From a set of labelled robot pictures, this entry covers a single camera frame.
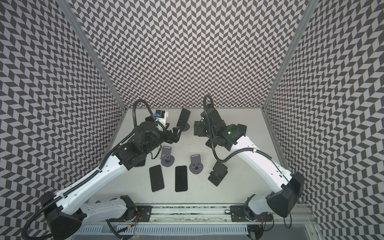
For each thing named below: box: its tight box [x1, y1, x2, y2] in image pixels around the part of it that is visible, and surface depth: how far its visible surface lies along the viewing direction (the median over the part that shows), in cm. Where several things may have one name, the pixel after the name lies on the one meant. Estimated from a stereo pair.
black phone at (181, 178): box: [175, 165, 188, 192], surface depth 86 cm
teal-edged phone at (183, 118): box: [176, 108, 191, 130], surface depth 104 cm
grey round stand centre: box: [189, 154, 204, 175], surface depth 85 cm
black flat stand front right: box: [208, 161, 228, 187], surface depth 82 cm
